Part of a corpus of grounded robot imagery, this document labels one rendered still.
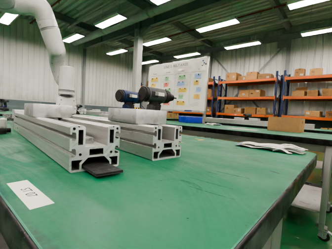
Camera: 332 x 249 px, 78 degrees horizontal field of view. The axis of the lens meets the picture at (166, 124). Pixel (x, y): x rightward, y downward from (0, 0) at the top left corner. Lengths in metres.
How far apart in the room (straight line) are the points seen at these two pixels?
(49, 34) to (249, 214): 1.19
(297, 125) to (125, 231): 2.28
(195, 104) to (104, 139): 3.43
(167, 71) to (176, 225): 4.17
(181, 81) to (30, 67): 9.79
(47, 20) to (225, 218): 1.21
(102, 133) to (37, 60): 12.47
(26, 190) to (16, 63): 12.29
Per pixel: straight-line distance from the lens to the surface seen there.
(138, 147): 0.54
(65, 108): 0.73
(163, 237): 0.22
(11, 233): 0.30
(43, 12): 1.30
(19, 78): 12.54
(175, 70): 4.21
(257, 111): 10.36
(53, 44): 1.27
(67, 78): 1.25
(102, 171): 0.38
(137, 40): 9.97
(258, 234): 0.28
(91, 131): 0.50
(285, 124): 2.44
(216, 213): 0.28
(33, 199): 0.32
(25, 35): 13.00
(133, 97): 1.01
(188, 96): 3.91
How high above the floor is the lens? 0.90
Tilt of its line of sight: 3 degrees down
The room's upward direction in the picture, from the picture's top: 3 degrees clockwise
